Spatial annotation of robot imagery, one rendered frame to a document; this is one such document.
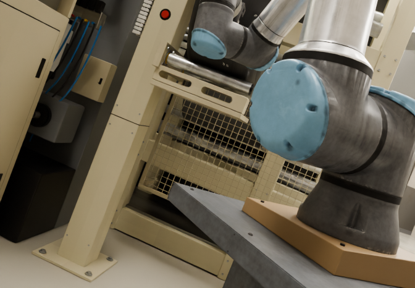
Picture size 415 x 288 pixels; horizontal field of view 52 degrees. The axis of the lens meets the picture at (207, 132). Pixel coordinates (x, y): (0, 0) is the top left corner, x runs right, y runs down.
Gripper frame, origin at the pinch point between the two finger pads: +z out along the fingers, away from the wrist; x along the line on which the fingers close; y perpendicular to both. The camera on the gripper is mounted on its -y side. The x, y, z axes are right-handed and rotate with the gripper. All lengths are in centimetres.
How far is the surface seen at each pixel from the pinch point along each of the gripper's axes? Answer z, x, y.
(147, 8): 28, 41, 9
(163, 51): 14.5, 23.0, -8.2
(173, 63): 18.7, 19.0, -10.0
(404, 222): 759, -313, 13
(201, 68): 18.2, 8.5, -8.5
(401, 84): 618, -185, 221
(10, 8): -19, 60, -20
